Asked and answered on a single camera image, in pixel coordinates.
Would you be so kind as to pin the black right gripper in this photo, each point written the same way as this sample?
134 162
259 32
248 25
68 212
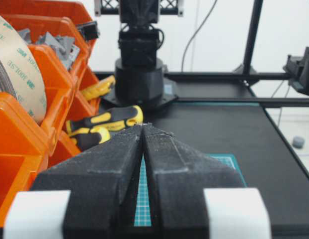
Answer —
298 69

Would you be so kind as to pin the orange bin with tape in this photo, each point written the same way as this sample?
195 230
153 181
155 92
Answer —
25 146

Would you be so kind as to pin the black frame upright post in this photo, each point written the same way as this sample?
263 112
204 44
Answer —
245 67

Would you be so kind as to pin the orange bin with brackets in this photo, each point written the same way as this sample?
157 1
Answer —
78 68

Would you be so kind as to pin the black truss crossbar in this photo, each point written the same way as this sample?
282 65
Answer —
164 7

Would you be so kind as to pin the green cutting mat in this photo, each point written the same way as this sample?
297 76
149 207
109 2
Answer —
142 212

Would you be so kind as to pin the black table mat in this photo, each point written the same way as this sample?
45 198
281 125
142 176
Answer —
264 157

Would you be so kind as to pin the large adhesive tape roll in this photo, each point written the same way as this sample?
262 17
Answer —
19 73

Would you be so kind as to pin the small grey cylinder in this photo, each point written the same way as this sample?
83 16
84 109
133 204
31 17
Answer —
298 142

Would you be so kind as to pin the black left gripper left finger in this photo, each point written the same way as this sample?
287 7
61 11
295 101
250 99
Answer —
81 197

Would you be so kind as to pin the yellow utility cutter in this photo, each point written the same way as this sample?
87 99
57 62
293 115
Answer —
101 88

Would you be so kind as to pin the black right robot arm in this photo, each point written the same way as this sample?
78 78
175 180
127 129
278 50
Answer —
136 82

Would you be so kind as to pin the black aluminium extrusion piece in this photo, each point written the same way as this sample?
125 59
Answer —
89 30

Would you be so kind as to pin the orange bin with yellow cutter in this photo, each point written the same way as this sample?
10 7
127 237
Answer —
91 82

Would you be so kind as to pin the small yellow black screwdriver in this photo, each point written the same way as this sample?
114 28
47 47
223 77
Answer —
85 138

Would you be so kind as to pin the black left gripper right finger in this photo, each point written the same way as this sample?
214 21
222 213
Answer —
193 196

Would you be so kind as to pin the orange bin with screwdrivers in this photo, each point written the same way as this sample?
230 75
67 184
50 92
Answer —
80 108

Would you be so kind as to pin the large yellow black screwdriver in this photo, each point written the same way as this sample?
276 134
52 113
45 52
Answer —
113 119

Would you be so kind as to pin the grey corner brackets pile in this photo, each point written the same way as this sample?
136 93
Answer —
63 46

